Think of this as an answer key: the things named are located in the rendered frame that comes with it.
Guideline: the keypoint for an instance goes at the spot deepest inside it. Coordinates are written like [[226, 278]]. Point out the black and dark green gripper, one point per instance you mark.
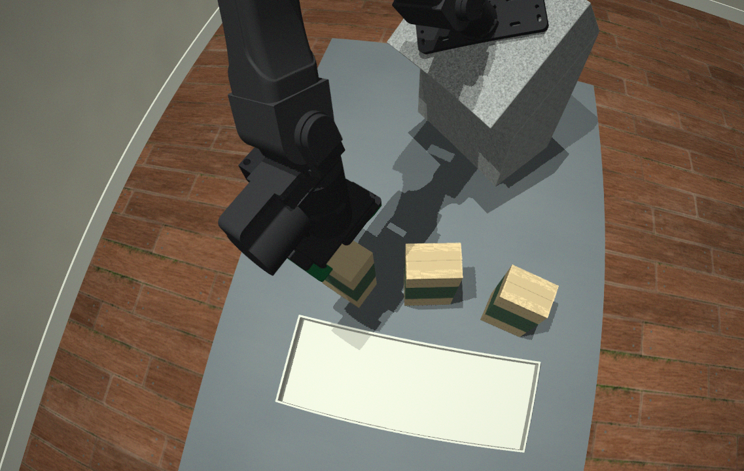
[[329, 231]]

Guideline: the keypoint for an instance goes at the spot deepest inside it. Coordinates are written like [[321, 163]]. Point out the white shallow tray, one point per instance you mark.
[[409, 387]]

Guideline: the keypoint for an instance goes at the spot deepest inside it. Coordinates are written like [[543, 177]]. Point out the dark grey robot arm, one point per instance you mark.
[[284, 110]]

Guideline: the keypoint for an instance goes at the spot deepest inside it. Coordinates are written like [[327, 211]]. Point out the tan box with dark green band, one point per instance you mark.
[[353, 273], [519, 302], [432, 272]]

